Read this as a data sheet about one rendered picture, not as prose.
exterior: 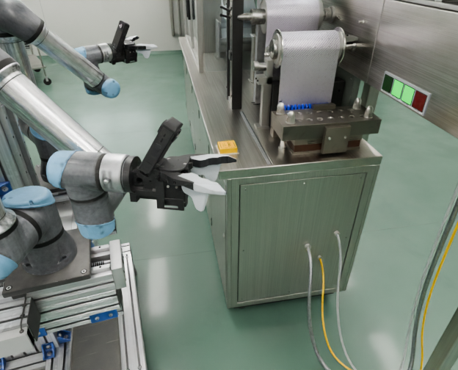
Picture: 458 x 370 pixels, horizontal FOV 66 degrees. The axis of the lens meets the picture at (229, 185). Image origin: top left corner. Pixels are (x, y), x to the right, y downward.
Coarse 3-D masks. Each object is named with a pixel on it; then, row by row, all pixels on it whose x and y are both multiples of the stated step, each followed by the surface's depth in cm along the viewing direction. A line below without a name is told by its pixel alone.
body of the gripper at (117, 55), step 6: (126, 42) 154; (132, 42) 155; (114, 48) 151; (126, 48) 153; (114, 54) 150; (120, 54) 154; (126, 54) 154; (132, 54) 156; (114, 60) 153; (120, 60) 157; (126, 60) 155; (132, 60) 158
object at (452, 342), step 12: (372, 96) 168; (456, 312) 126; (456, 324) 126; (444, 336) 132; (456, 336) 127; (444, 348) 133; (456, 348) 129; (432, 360) 140; (444, 360) 134; (456, 360) 135
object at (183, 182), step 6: (162, 174) 62; (168, 174) 62; (174, 174) 62; (180, 174) 62; (168, 180) 61; (174, 180) 60; (180, 180) 60; (186, 180) 60; (186, 186) 60; (192, 186) 59
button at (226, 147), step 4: (232, 140) 146; (220, 144) 142; (224, 144) 142; (228, 144) 142; (232, 144) 142; (220, 148) 139; (224, 148) 139; (228, 148) 140; (232, 148) 140; (236, 148) 140; (220, 152) 140; (224, 152) 140; (228, 152) 140; (232, 152) 141; (236, 152) 141
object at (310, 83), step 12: (288, 72) 140; (300, 72) 141; (312, 72) 142; (324, 72) 143; (288, 84) 143; (300, 84) 144; (312, 84) 145; (324, 84) 146; (288, 96) 146; (300, 96) 147; (312, 96) 148; (324, 96) 149
